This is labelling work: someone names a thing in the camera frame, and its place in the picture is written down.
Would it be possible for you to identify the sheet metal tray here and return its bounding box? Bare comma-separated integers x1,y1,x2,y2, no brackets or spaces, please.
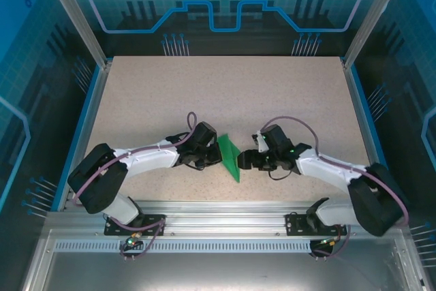
20,229,426,291

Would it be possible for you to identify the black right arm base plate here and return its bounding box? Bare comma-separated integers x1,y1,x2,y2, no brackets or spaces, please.
285,213,345,236

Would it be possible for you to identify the aluminium frame post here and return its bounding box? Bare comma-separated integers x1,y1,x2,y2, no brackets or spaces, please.
341,0,402,69
37,0,114,69

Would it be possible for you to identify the aluminium table side rail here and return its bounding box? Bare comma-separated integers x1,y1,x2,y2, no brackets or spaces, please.
341,59,382,169
66,59,113,203

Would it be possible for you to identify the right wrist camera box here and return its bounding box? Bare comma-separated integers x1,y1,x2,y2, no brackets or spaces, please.
251,129,270,153

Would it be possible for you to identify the green cloth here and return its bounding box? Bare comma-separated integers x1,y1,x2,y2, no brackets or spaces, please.
217,133,242,183

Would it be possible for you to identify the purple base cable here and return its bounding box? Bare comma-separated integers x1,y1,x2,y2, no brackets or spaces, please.
119,217,167,262
309,224,352,260

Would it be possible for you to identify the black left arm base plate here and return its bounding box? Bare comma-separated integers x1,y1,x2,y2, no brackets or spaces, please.
104,214,167,236

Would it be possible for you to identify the slotted aluminium strip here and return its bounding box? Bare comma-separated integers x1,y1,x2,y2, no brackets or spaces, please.
54,241,388,254

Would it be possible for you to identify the blue table edge strip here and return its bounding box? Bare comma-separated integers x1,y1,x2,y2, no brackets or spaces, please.
349,64,392,176
50,64,105,212

